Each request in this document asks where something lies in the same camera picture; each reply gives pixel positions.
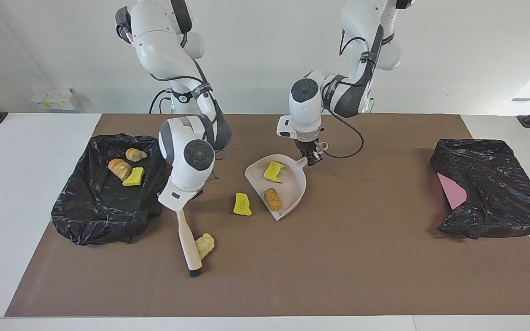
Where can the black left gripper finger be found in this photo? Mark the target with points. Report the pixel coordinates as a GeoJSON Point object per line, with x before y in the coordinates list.
{"type": "Point", "coordinates": [314, 160]}

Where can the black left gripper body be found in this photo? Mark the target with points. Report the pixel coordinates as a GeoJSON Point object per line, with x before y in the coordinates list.
{"type": "Point", "coordinates": [302, 146]}

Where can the beige plastic dustpan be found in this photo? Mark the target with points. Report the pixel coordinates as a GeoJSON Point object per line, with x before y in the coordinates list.
{"type": "Point", "coordinates": [292, 188]}

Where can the notched yellow sponge piece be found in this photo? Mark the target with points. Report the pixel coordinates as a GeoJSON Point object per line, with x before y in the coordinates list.
{"type": "Point", "coordinates": [273, 172]}

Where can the brown bread roll toy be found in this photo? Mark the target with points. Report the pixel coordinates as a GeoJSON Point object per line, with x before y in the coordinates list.
{"type": "Point", "coordinates": [272, 199]}

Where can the beige croissant toy piece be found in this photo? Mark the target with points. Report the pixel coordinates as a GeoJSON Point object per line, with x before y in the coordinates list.
{"type": "Point", "coordinates": [206, 246]}
{"type": "Point", "coordinates": [135, 154]}

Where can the beige hand brush black bristles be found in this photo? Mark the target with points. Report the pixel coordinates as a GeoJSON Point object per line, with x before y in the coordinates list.
{"type": "Point", "coordinates": [189, 248]}

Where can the orange striped croissant toy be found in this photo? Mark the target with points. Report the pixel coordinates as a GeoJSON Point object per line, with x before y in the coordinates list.
{"type": "Point", "coordinates": [120, 169]}

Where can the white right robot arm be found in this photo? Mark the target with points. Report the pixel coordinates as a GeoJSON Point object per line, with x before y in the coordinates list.
{"type": "Point", "coordinates": [187, 151]}

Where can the pink plastic bin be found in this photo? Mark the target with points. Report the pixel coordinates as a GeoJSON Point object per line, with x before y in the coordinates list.
{"type": "Point", "coordinates": [451, 193]}

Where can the black trash bag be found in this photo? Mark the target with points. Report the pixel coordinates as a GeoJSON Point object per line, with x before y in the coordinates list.
{"type": "Point", "coordinates": [499, 193]}
{"type": "Point", "coordinates": [90, 216]}

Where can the brown table mat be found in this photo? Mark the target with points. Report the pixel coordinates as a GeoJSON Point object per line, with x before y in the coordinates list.
{"type": "Point", "coordinates": [338, 276]}

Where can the white wall socket box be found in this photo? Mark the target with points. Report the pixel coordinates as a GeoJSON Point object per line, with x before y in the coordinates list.
{"type": "Point", "coordinates": [55, 99]}

